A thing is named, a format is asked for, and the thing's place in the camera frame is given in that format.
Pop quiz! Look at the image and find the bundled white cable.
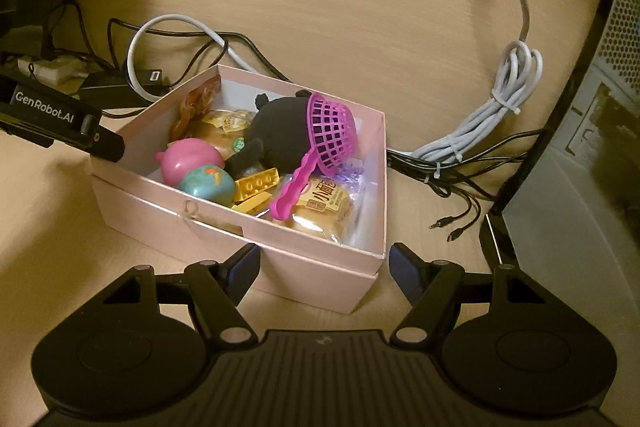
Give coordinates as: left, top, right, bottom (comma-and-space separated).
415, 0, 546, 165

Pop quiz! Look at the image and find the grey looped cable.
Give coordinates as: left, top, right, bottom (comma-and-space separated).
126, 13, 281, 102

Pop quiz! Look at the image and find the yellow toy brick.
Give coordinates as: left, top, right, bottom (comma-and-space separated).
235, 168, 281, 202
232, 194, 273, 215

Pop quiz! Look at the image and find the white power strip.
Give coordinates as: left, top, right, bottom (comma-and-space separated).
17, 54, 83, 84

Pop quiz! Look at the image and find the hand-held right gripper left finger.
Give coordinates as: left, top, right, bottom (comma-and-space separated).
102, 243, 262, 343

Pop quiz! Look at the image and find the black audio jack cable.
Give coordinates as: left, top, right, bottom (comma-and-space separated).
429, 192, 483, 244

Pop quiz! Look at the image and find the purple clear wrapper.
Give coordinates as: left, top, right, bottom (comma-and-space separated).
335, 159, 363, 185

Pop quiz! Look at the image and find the teal globe ball toy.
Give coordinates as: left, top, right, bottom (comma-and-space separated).
180, 163, 236, 208

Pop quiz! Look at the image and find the thin black cable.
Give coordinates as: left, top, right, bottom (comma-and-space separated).
107, 18, 291, 82

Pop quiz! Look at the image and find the brown snack packet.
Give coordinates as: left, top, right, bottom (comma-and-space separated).
169, 74, 222, 142

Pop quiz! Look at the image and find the clear bread packet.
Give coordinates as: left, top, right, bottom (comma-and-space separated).
202, 108, 256, 158

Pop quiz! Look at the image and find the black cable bunch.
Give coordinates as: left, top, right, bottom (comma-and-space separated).
387, 132, 541, 198

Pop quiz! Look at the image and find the pink plastic strainer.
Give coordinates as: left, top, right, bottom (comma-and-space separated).
269, 92, 358, 222

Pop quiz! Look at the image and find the pink pig toy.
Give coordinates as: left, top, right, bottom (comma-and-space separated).
155, 138, 226, 185

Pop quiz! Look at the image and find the black power adapter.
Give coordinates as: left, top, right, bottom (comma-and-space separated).
77, 67, 168, 105

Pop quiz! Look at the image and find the white label bread packet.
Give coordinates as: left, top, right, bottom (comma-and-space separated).
272, 174, 358, 243

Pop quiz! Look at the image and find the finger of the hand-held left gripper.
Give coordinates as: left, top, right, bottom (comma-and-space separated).
75, 117, 126, 160

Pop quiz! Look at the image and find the black plush toy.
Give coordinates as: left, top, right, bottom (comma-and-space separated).
225, 89, 321, 180

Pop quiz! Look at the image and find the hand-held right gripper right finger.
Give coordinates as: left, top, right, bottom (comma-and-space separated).
389, 242, 546, 345

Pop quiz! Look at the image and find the grey computer tower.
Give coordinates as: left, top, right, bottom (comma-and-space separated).
480, 0, 640, 358

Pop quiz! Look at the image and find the pink cardboard box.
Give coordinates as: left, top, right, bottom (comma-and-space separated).
90, 63, 388, 315

